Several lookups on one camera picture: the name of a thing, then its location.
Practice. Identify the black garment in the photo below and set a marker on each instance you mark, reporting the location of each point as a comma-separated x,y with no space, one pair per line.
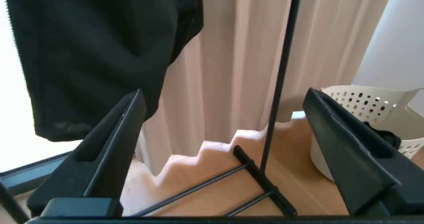
387,136

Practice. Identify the window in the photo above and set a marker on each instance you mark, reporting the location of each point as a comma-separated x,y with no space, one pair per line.
26,177

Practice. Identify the black shorts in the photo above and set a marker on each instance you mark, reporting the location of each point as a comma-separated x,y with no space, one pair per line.
99,51

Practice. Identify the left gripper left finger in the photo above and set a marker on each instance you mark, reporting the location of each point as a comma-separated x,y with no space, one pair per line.
107,171

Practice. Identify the white laundry basket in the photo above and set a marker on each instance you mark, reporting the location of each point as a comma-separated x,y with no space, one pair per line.
414,124

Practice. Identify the black clothes rack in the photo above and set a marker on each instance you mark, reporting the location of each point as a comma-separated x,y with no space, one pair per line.
281,68

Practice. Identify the beige curtain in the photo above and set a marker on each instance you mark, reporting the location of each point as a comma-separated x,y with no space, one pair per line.
232,68

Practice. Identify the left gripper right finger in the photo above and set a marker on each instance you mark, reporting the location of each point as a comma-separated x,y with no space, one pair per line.
348,171

